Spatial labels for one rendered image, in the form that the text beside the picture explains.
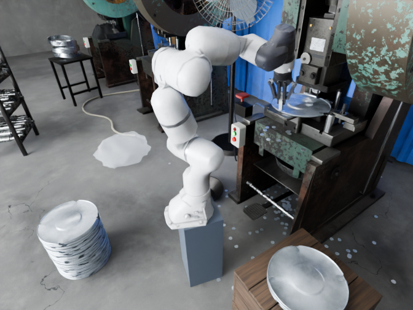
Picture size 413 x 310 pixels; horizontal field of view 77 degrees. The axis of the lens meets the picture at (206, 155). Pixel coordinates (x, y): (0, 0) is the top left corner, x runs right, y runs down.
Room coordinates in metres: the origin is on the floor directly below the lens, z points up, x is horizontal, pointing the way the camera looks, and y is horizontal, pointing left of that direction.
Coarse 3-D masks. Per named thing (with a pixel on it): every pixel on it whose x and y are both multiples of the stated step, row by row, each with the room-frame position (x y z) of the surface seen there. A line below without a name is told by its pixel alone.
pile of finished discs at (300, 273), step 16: (272, 256) 0.63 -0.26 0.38; (288, 256) 0.64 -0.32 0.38; (304, 256) 0.63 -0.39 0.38; (320, 256) 0.63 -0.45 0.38; (272, 272) 0.57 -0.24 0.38; (288, 272) 0.57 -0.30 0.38; (304, 272) 0.56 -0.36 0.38; (320, 272) 0.56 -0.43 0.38; (336, 272) 0.56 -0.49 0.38; (272, 288) 0.51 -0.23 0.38; (288, 288) 0.50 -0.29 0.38; (304, 288) 0.50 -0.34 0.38; (320, 288) 0.50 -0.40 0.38; (336, 288) 0.50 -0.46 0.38; (288, 304) 0.45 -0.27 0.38; (304, 304) 0.45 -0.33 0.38; (320, 304) 0.45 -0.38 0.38; (336, 304) 0.44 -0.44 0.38
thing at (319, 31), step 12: (312, 24) 1.29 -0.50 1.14; (324, 24) 1.24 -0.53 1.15; (312, 36) 1.28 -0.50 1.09; (324, 36) 1.23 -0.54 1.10; (312, 48) 1.27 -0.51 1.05; (324, 48) 1.22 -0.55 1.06; (312, 60) 1.26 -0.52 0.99; (300, 72) 1.26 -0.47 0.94; (312, 72) 1.22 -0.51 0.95; (324, 72) 1.20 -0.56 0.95; (336, 72) 1.24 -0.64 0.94; (324, 84) 1.20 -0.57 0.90
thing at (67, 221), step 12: (72, 204) 1.05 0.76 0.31; (84, 204) 1.05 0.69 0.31; (48, 216) 0.97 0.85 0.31; (60, 216) 0.96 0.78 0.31; (72, 216) 0.96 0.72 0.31; (84, 216) 0.96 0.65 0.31; (96, 216) 0.96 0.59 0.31; (48, 228) 0.88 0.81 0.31; (60, 228) 0.88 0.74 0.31; (72, 228) 0.88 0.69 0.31; (84, 228) 0.88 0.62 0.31; (48, 240) 0.81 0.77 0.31
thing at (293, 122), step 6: (270, 108) 1.20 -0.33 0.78; (276, 114) 1.14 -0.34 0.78; (282, 114) 1.13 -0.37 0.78; (288, 120) 1.08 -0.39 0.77; (294, 120) 1.19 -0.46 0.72; (300, 120) 1.17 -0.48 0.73; (306, 120) 1.19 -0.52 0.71; (288, 126) 1.21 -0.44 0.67; (294, 126) 1.18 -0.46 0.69; (300, 126) 1.17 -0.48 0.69; (294, 132) 1.17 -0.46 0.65
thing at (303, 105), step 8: (280, 96) 1.35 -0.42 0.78; (296, 96) 1.34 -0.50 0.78; (304, 96) 1.34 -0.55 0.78; (312, 96) 1.34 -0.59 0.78; (272, 104) 1.25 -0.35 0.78; (288, 104) 1.23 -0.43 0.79; (296, 104) 1.23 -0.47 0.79; (304, 104) 1.22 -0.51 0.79; (312, 104) 1.22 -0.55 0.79; (320, 104) 1.23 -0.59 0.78; (328, 104) 1.23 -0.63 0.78; (288, 112) 1.15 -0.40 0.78; (296, 112) 1.14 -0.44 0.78; (304, 112) 1.14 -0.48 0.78; (312, 112) 1.14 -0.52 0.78; (328, 112) 1.13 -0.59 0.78
